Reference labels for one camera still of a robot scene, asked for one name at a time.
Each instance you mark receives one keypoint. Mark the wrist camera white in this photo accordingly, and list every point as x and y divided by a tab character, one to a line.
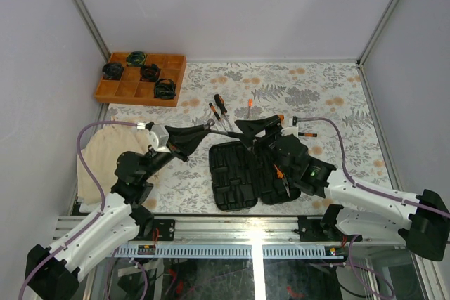
292	126
157	135

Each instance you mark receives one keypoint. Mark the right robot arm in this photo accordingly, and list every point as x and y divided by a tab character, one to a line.
419	222

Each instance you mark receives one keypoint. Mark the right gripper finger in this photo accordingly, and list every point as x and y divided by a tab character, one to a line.
264	143
252	127

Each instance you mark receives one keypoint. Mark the large black orange screwdriver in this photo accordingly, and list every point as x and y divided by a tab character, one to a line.
220	104

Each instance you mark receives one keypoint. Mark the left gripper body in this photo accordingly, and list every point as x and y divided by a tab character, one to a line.
159	159

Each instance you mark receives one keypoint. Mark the dark rolled fabric band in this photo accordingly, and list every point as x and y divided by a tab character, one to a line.
165	89

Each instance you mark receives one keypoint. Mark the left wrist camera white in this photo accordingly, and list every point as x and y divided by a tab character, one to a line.
157	135

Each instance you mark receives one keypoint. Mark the steel claw hammer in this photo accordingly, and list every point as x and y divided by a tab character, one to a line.
225	132

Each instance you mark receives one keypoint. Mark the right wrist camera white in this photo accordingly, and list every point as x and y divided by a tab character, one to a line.
292	126

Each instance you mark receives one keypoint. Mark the small black orange screwdriver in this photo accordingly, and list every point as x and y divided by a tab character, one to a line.
217	116

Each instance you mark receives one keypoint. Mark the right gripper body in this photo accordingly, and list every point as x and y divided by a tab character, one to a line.
273	150

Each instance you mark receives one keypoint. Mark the floral table cloth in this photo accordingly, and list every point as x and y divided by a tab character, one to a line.
331	90

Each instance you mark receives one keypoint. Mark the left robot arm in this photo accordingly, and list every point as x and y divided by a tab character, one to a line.
56	271

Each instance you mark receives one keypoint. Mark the precision screwdriver orange black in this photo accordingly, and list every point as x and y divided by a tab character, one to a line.
309	135

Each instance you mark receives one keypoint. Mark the dark rolled band centre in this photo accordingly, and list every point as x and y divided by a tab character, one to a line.
150	73

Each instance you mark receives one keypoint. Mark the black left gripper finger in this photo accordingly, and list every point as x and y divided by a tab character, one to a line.
183	146
198	131

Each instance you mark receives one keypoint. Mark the black plastic tool case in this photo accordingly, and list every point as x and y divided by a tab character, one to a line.
240	180

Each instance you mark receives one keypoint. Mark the cream cloth bag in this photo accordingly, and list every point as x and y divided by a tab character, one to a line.
100	155

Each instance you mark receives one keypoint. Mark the wooden compartment tray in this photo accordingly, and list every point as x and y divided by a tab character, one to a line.
131	89

